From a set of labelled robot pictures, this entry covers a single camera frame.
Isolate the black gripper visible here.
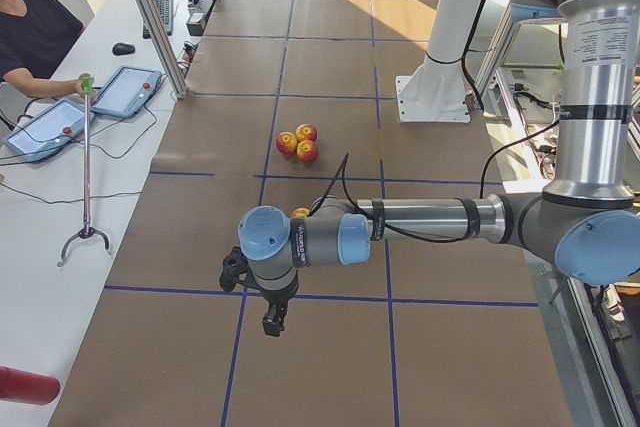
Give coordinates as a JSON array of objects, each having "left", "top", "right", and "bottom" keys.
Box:
[{"left": 262, "top": 289, "right": 295, "bottom": 337}]

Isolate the red yellow apple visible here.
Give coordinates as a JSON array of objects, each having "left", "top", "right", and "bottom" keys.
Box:
[
  {"left": 295, "top": 123, "right": 318, "bottom": 142},
  {"left": 291, "top": 207, "right": 310, "bottom": 217},
  {"left": 296, "top": 139, "right": 319, "bottom": 163},
  {"left": 276, "top": 131, "right": 298, "bottom": 156}
]

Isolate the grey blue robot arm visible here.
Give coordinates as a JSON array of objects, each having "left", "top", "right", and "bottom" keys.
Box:
[{"left": 219, "top": 0, "right": 639, "bottom": 336}]

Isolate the person's hand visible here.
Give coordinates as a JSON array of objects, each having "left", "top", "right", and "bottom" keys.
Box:
[{"left": 75, "top": 73, "right": 98, "bottom": 102}]

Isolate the red yellow apple front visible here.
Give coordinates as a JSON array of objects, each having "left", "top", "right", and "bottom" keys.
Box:
[{"left": 296, "top": 139, "right": 319, "bottom": 163}]

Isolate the red yellow apple back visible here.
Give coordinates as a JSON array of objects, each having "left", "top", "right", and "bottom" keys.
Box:
[{"left": 295, "top": 123, "right": 318, "bottom": 142}]

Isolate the red cylinder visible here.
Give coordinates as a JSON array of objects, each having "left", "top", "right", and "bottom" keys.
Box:
[{"left": 1, "top": 366, "right": 60, "bottom": 405}]

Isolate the blue teach pendant far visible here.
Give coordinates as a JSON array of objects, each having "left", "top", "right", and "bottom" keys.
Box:
[{"left": 91, "top": 65, "right": 162, "bottom": 118}]

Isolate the blue teach pendant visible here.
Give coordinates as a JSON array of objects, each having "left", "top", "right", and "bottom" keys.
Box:
[
  {"left": 91, "top": 65, "right": 162, "bottom": 118},
  {"left": 2, "top": 98, "right": 85, "bottom": 162}
]

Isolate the blue teach pendant near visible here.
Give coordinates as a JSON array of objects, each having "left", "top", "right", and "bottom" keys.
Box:
[{"left": 2, "top": 98, "right": 85, "bottom": 162}]

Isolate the silver reacher grabber tool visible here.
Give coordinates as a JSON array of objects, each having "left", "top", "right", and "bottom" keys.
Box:
[{"left": 57, "top": 95, "right": 112, "bottom": 268}]

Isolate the black computer mouse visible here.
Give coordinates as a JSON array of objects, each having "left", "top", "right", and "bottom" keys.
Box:
[{"left": 112, "top": 42, "right": 136, "bottom": 56}]

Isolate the black keyboard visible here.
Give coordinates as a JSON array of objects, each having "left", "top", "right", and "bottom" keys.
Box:
[{"left": 153, "top": 0, "right": 174, "bottom": 36}]

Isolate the person in black shirt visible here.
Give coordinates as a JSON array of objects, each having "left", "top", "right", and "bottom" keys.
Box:
[{"left": 1, "top": 0, "right": 89, "bottom": 98}]

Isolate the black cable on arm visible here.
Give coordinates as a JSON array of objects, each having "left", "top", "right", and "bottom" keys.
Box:
[{"left": 308, "top": 150, "right": 401, "bottom": 248}]

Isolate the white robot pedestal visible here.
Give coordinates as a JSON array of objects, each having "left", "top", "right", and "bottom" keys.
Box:
[{"left": 396, "top": 0, "right": 485, "bottom": 123}]

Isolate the aluminium frame post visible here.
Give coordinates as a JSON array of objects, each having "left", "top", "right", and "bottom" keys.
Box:
[{"left": 135, "top": 0, "right": 189, "bottom": 99}]

